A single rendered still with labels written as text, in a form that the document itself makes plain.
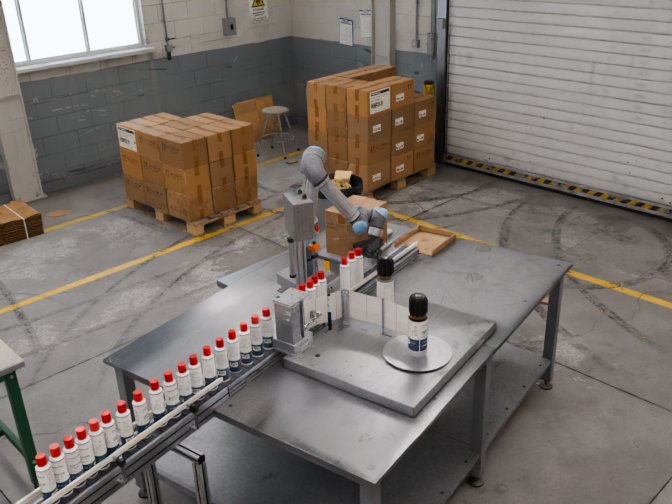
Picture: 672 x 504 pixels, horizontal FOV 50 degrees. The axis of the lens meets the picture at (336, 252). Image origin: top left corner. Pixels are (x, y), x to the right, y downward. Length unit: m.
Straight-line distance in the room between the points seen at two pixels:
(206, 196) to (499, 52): 3.32
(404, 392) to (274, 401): 0.54
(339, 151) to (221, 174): 1.29
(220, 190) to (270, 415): 4.14
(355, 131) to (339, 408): 4.52
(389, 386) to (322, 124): 4.78
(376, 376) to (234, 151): 4.16
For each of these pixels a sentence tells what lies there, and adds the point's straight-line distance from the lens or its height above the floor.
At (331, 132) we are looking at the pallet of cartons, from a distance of 7.47.
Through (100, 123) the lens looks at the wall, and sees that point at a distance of 8.76.
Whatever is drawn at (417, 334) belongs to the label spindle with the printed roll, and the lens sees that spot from 3.20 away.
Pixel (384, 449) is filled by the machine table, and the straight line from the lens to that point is 2.86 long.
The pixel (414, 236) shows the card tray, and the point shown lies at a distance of 4.57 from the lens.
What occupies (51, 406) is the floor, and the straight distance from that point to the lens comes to 4.87.
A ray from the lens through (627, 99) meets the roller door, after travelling 7.28.
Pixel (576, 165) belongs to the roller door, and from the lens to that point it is 7.64.
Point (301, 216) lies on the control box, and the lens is 3.38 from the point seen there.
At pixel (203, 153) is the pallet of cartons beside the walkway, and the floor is 0.75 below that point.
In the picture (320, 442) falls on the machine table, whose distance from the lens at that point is 2.90.
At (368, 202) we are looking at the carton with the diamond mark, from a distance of 4.32.
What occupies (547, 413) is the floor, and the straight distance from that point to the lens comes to 4.51.
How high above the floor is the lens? 2.68
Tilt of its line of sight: 25 degrees down
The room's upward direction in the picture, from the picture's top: 2 degrees counter-clockwise
